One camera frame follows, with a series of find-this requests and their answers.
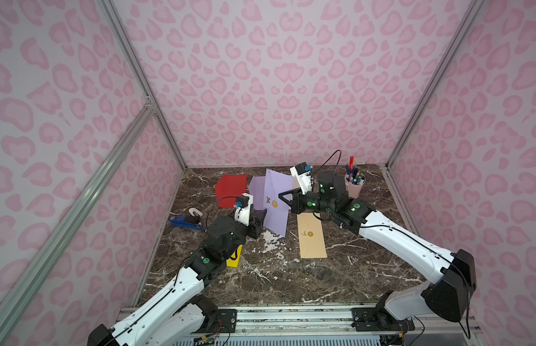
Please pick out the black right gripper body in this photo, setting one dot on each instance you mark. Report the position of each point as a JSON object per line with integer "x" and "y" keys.
{"x": 296, "y": 203}

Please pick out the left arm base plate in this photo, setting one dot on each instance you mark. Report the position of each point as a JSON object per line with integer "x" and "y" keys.
{"x": 221, "y": 320}

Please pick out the lilac envelope with butterfly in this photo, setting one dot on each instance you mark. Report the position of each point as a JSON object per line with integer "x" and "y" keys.
{"x": 257, "y": 190}

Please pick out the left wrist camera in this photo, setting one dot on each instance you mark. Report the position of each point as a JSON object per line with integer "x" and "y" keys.
{"x": 244, "y": 206}

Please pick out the cream white envelope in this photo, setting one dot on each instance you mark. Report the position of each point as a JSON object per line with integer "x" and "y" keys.
{"x": 295, "y": 183}

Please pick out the yellow envelope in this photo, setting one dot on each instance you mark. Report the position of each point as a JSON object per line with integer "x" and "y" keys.
{"x": 233, "y": 260}

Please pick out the aluminium mounting rail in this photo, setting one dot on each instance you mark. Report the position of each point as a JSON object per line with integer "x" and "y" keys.
{"x": 325, "y": 325}

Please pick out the red envelope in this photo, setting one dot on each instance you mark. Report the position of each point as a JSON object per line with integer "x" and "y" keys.
{"x": 228, "y": 188}

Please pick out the pink pen cup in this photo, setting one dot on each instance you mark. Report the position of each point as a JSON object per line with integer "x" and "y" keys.
{"x": 354, "y": 184}

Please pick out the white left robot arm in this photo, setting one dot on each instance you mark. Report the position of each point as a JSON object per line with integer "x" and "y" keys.
{"x": 180, "y": 308}

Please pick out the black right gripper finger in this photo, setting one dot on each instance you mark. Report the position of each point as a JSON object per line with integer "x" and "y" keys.
{"x": 286, "y": 195}
{"x": 286, "y": 204}

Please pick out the white tape dispenser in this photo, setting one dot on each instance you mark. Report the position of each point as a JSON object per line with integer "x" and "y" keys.
{"x": 196, "y": 212}

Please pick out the tan kraft envelope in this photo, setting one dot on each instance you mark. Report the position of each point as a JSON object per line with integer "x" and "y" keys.
{"x": 311, "y": 237}

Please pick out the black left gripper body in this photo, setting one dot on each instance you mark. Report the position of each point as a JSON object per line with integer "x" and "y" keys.
{"x": 257, "y": 222}

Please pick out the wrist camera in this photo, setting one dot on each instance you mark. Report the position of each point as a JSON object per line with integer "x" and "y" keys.
{"x": 303, "y": 174}
{"x": 244, "y": 206}

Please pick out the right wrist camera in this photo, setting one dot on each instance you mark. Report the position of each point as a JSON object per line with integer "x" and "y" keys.
{"x": 303, "y": 174}

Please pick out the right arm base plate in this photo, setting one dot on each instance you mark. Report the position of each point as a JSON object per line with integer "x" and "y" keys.
{"x": 378, "y": 320}

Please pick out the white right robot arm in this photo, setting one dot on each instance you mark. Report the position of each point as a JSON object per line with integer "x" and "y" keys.
{"x": 450, "y": 280}

